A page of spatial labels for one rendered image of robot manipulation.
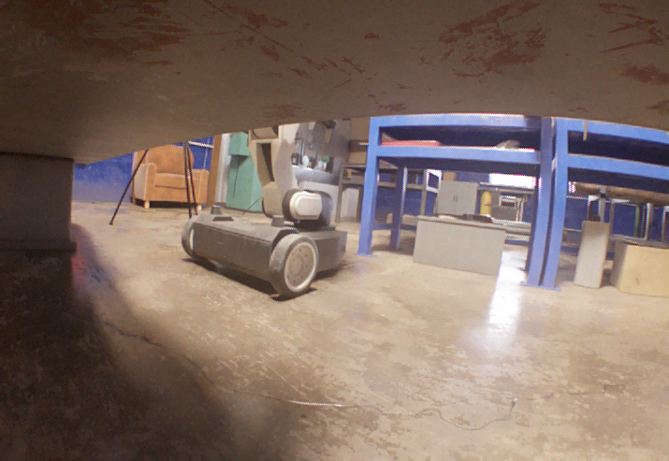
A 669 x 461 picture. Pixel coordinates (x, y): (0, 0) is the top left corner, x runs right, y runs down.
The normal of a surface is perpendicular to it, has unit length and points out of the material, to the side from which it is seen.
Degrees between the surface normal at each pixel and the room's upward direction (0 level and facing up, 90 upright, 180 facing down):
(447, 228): 90
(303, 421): 0
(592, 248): 90
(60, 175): 90
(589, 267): 90
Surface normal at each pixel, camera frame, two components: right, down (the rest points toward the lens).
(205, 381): 0.10, -0.99
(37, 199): 0.81, 0.11
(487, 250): -0.53, -0.02
